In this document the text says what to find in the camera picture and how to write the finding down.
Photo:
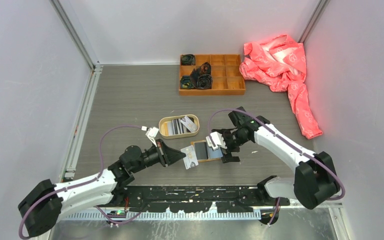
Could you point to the orange wooden compartment tray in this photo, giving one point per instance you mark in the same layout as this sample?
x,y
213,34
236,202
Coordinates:
x,y
227,79

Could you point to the stack of credit cards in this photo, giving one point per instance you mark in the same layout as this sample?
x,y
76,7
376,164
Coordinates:
x,y
179,126

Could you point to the pink crumpled cloth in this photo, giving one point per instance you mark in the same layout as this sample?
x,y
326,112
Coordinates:
x,y
280,64

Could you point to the dark rolled fabric top left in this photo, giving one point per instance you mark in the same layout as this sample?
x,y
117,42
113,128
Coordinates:
x,y
187,60

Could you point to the beige oval card tray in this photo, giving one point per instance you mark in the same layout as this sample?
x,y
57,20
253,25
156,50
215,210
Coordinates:
x,y
169,138

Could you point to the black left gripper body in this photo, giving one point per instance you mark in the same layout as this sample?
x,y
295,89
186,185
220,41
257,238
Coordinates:
x,y
150,157

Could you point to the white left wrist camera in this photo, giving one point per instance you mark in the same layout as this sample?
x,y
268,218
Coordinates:
x,y
151,133

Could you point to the dark rolled fabric bottom centre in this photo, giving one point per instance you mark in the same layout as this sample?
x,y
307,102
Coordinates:
x,y
204,82

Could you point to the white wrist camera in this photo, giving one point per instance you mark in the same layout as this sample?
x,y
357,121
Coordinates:
x,y
216,141
151,133

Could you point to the orange leather card holder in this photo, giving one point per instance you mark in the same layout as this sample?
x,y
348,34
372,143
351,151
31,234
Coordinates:
x,y
212,154

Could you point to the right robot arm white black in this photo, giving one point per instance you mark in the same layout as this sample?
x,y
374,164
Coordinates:
x,y
314,179

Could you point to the dark rolled fabric bottom left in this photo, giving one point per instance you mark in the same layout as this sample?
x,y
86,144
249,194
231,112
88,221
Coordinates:
x,y
186,82

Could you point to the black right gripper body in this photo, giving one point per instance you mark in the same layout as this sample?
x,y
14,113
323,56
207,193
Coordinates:
x,y
233,140

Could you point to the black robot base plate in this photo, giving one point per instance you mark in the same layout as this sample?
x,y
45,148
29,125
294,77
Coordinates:
x,y
192,199

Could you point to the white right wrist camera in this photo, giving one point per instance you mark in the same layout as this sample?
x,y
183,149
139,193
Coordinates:
x,y
216,141

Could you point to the dark credit card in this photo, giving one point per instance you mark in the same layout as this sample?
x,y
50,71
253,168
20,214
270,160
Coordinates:
x,y
201,150

